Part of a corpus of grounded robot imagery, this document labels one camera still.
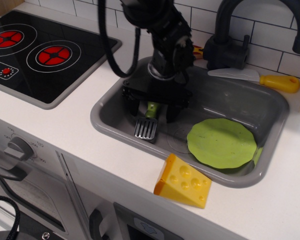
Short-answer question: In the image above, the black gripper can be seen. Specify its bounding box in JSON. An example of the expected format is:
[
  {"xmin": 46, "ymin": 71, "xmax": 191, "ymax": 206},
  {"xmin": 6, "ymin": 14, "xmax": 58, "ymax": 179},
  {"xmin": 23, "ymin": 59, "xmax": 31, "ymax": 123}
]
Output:
[{"xmin": 122, "ymin": 63, "xmax": 192, "ymax": 123}]

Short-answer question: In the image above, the green handled grey spatula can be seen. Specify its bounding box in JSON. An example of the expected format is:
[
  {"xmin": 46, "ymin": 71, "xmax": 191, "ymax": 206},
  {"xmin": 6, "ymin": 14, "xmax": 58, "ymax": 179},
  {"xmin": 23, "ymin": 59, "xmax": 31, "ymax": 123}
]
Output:
[{"xmin": 133, "ymin": 101, "xmax": 162, "ymax": 141}]

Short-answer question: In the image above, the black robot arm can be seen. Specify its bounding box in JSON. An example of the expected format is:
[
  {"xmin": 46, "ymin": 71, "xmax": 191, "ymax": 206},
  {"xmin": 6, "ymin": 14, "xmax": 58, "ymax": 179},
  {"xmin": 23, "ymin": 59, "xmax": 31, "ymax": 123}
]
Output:
[{"xmin": 122, "ymin": 0, "xmax": 195, "ymax": 123}]

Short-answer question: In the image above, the green plate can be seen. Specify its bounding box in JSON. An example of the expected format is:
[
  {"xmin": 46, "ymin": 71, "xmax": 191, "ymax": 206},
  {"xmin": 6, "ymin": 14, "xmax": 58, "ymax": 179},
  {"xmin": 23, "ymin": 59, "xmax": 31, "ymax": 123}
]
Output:
[{"xmin": 187, "ymin": 118, "xmax": 257, "ymax": 169}]

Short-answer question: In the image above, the grey sink basin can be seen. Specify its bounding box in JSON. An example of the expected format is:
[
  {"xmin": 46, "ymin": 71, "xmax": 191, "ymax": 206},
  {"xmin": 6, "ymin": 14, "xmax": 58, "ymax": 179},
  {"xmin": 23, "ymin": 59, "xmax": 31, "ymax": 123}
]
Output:
[{"xmin": 90, "ymin": 66, "xmax": 290, "ymax": 188}]

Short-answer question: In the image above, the toy pizza slice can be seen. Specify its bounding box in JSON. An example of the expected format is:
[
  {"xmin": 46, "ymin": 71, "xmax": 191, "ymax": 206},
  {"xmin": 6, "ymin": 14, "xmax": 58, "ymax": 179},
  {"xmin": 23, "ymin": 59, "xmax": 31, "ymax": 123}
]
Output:
[{"xmin": 192, "ymin": 45, "xmax": 204, "ymax": 60}]

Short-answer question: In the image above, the yellow cheese wedge toy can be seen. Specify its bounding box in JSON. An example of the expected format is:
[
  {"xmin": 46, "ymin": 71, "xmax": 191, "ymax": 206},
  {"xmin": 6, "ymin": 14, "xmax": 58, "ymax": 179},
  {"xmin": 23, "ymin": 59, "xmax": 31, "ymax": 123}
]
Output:
[{"xmin": 153, "ymin": 153, "xmax": 212, "ymax": 209}]

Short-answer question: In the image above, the black faucet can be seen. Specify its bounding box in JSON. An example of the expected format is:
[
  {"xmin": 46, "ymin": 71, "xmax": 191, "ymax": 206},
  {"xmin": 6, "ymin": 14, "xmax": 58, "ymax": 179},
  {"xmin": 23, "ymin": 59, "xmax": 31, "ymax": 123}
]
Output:
[{"xmin": 203, "ymin": 0, "xmax": 300, "ymax": 70}]

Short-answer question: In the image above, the black toy stove top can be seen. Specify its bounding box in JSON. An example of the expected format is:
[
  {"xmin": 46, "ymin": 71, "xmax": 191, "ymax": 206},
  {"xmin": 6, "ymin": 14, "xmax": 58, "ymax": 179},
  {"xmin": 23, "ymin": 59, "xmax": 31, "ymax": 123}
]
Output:
[{"xmin": 0, "ymin": 9, "xmax": 123, "ymax": 110}]

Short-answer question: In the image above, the grey oven knob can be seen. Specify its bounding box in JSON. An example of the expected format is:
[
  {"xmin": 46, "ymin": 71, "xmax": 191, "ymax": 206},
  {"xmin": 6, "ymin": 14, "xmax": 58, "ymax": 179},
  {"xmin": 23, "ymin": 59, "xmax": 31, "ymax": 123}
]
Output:
[{"xmin": 3, "ymin": 137, "xmax": 34, "ymax": 161}]

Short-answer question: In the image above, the black braided cable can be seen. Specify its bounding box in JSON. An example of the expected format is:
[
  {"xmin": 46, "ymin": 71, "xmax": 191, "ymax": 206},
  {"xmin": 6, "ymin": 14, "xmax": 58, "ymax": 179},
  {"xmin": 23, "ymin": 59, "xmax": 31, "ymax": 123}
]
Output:
[{"xmin": 97, "ymin": 0, "xmax": 142, "ymax": 78}]

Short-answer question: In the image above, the dark grey dishwasher handle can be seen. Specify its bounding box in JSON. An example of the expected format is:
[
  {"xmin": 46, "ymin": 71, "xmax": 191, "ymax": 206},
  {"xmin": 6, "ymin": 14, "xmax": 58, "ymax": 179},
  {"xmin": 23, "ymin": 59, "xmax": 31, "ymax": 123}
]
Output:
[{"xmin": 89, "ymin": 208, "xmax": 110, "ymax": 240}]

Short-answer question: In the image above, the yellow handled toy knife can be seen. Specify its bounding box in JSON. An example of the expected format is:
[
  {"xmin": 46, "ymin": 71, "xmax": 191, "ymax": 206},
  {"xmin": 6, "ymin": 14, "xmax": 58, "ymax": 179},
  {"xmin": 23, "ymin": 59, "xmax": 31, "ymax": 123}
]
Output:
[{"xmin": 207, "ymin": 68, "xmax": 300, "ymax": 94}]

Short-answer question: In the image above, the grey oven door handle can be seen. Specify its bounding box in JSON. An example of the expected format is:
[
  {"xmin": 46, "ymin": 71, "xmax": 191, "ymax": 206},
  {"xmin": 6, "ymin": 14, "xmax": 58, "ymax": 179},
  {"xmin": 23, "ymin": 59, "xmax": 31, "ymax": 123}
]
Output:
[{"xmin": 0, "ymin": 151, "xmax": 31, "ymax": 182}]

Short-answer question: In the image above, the black cable lower left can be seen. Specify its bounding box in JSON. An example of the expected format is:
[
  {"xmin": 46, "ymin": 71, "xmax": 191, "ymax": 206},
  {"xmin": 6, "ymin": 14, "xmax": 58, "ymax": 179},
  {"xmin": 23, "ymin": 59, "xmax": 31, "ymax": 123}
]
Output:
[{"xmin": 0, "ymin": 195, "xmax": 21, "ymax": 240}]

